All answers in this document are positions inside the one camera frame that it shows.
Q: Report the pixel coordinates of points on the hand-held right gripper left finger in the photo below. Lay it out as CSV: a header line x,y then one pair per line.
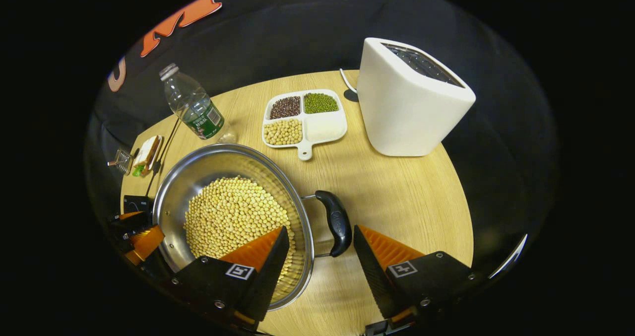
x,y
270,271

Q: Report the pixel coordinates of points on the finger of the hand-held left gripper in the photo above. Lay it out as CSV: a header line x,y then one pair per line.
x,y
146,244
130,222

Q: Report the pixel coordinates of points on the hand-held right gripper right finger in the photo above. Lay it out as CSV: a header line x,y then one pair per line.
x,y
372,271

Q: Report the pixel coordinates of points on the black induction cooktop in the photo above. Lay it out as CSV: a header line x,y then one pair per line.
x,y
136,204

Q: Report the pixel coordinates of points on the pile of yellow soybeans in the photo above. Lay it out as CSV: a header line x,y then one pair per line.
x,y
233,212

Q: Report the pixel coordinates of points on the sandwich with lettuce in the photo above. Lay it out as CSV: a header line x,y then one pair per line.
x,y
146,155

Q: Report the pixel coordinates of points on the clear plastic water bottle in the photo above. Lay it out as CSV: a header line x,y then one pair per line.
x,y
193,105

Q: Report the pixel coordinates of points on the white divided dish of beans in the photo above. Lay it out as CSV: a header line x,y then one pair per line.
x,y
322,127

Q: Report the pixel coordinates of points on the white toaster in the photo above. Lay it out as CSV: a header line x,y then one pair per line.
x,y
407,107

